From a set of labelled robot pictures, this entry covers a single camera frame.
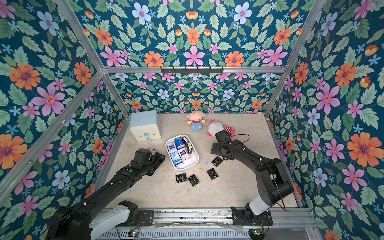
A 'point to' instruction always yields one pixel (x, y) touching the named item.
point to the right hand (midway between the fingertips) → (219, 150)
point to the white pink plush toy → (214, 127)
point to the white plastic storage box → (177, 164)
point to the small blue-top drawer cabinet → (145, 126)
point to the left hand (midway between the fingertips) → (164, 159)
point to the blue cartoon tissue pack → (179, 142)
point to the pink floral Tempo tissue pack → (171, 147)
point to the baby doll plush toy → (196, 120)
